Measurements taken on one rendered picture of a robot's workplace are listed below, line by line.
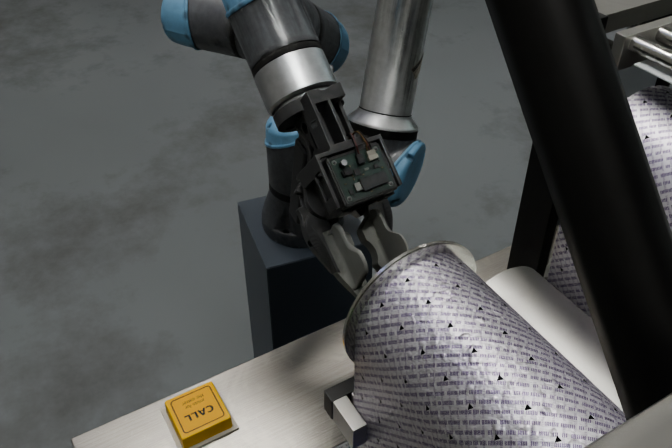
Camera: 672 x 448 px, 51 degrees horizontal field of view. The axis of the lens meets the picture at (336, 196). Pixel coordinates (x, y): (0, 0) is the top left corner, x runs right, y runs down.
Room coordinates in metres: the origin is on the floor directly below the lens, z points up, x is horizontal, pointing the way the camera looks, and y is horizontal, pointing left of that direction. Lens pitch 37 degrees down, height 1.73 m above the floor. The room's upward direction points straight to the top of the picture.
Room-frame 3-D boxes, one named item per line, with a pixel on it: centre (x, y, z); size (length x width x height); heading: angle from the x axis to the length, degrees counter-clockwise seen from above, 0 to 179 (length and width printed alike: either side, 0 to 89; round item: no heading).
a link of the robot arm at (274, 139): (1.00, 0.05, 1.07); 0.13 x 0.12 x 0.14; 65
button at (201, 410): (0.57, 0.19, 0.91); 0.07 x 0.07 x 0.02; 30
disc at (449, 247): (0.45, -0.07, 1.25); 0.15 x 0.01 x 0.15; 120
